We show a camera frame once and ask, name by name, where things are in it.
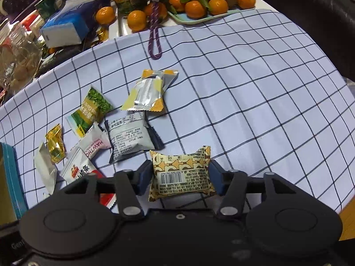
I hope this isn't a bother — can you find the gold candy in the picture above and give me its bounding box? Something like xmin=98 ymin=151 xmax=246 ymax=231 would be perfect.
xmin=46 ymin=124 xmax=66 ymax=164

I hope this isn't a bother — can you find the teal gold tin box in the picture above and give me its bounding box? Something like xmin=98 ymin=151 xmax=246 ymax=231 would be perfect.
xmin=0 ymin=142 xmax=28 ymax=225

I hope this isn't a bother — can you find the checkered white tablecloth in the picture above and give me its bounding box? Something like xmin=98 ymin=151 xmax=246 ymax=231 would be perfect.
xmin=1 ymin=9 xmax=354 ymax=211

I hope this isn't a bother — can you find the plain white snack packet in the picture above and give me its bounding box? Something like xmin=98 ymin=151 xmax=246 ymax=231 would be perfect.
xmin=34 ymin=142 xmax=58 ymax=195

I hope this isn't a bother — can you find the purple lanyard cord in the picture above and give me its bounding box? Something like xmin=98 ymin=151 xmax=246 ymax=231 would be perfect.
xmin=147 ymin=0 xmax=163 ymax=60

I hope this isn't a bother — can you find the grey black snack packet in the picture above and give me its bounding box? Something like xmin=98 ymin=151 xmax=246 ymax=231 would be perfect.
xmin=105 ymin=112 xmax=164 ymax=164

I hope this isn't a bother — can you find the white red snack packet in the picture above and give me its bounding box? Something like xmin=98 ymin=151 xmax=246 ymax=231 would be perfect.
xmin=60 ymin=147 xmax=117 ymax=208

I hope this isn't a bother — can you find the silver yellow snack packet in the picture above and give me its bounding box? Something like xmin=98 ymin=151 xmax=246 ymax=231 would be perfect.
xmin=120 ymin=69 xmax=179 ymax=112

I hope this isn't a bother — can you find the clear walnut jar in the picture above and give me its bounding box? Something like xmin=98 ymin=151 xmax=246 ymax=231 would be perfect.
xmin=1 ymin=22 xmax=41 ymax=95

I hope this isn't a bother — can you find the brown patterned snack packet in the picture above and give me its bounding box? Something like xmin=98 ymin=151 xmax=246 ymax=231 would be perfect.
xmin=148 ymin=146 xmax=216 ymax=202

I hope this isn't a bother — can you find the blue tissue box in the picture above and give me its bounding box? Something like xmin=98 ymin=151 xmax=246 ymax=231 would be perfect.
xmin=40 ymin=0 xmax=110 ymax=48

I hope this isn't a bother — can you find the green yellow snack packet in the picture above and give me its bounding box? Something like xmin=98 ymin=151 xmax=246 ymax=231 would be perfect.
xmin=66 ymin=86 xmax=113 ymax=139

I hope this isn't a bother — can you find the white pink hawthorn packet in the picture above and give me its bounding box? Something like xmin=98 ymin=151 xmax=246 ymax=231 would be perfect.
xmin=71 ymin=122 xmax=111 ymax=159

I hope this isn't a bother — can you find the light green fruit tray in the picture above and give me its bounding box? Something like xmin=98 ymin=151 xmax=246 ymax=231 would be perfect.
xmin=168 ymin=9 xmax=248 ymax=25

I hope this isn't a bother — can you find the loose mandarin orange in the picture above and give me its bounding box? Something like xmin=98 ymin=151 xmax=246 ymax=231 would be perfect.
xmin=95 ymin=7 xmax=116 ymax=25
xmin=127 ymin=10 xmax=147 ymax=32

